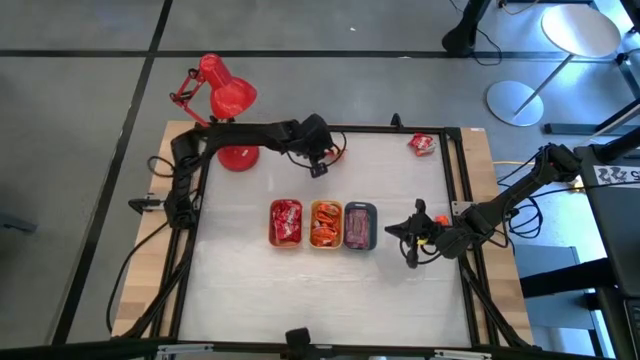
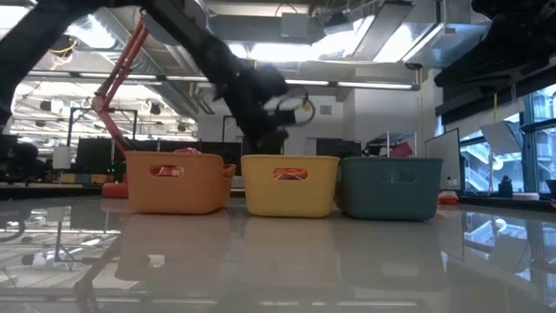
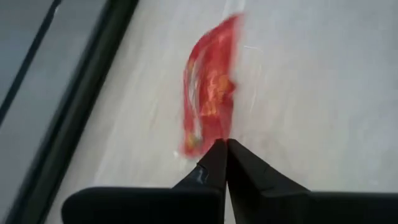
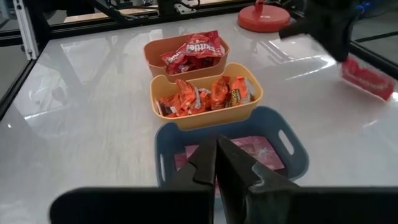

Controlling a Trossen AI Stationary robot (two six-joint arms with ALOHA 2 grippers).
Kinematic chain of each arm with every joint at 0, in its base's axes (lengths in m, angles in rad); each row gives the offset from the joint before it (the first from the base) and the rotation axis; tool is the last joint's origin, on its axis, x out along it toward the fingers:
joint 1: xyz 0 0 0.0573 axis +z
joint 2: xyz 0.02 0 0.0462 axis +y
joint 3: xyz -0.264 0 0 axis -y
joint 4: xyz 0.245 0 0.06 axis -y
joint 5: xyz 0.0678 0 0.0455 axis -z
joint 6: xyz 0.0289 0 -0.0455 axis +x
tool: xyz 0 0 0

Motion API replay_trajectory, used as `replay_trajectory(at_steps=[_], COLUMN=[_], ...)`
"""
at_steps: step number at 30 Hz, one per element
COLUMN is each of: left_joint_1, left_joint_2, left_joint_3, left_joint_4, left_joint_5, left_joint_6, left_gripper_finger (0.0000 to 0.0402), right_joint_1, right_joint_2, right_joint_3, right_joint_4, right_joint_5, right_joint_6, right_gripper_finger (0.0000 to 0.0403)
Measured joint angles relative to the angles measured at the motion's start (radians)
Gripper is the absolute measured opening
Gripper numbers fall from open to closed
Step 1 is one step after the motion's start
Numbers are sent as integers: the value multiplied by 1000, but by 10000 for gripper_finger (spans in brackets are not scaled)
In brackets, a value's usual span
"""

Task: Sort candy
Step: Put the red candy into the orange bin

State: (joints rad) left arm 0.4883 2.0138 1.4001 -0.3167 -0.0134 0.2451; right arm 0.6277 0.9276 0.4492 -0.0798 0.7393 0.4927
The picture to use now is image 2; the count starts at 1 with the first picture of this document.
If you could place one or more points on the teal plastic bin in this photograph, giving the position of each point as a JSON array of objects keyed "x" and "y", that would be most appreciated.
[{"x": 391, "y": 195}]

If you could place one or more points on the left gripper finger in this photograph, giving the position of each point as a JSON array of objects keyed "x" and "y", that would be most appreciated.
[
  {"x": 265, "y": 143},
  {"x": 280, "y": 143}
]

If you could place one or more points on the white hanging panel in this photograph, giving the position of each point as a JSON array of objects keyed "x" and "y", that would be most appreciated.
[{"x": 501, "y": 137}]

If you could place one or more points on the grey ceiling box unit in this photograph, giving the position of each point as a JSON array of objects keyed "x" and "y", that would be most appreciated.
[{"x": 295, "y": 26}]

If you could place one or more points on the small orange white box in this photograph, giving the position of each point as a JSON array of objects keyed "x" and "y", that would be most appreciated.
[{"x": 447, "y": 199}]

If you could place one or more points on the whiteboard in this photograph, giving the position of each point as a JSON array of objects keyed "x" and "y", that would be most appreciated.
[{"x": 443, "y": 161}]

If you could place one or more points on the black aluminium table frame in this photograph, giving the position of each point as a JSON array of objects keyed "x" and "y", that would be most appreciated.
[{"x": 478, "y": 202}]

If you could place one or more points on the orange plastic bin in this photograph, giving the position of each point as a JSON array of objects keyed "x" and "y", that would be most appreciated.
[{"x": 174, "y": 195}]

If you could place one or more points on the red desk lamp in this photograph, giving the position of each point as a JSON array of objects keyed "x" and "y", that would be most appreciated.
[{"x": 103, "y": 103}]

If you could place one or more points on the person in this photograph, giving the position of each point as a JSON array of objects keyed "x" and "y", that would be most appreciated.
[{"x": 24, "y": 154}]

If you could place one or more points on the red Skittles candy packet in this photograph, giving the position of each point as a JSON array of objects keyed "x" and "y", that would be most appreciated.
[
  {"x": 167, "y": 171},
  {"x": 187, "y": 151}
]

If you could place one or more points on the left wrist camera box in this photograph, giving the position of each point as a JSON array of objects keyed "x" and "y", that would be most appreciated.
[{"x": 282, "y": 118}]

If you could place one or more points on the silver spiral ceiling duct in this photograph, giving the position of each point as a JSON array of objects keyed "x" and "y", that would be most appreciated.
[{"x": 174, "y": 97}]

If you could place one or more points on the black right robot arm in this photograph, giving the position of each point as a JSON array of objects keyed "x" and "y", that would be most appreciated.
[{"x": 521, "y": 8}]

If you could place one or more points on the metal shelf rack red bins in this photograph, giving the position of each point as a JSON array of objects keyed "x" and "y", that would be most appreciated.
[{"x": 401, "y": 150}]

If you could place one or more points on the orange candy bar packet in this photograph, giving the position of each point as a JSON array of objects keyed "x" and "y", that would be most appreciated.
[{"x": 290, "y": 175}]

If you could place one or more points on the black office partition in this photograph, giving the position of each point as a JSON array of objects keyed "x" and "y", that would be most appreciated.
[{"x": 100, "y": 156}]

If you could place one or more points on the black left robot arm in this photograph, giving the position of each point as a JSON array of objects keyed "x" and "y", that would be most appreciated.
[{"x": 191, "y": 30}]

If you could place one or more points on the yellow plastic bin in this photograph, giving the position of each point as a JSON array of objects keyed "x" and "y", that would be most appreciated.
[{"x": 269, "y": 195}]

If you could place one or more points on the small black desk object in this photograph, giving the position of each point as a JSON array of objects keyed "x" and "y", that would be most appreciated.
[{"x": 505, "y": 187}]

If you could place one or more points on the long ceiling light strip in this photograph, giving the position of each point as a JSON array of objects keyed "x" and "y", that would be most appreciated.
[
  {"x": 130, "y": 77},
  {"x": 373, "y": 85}
]

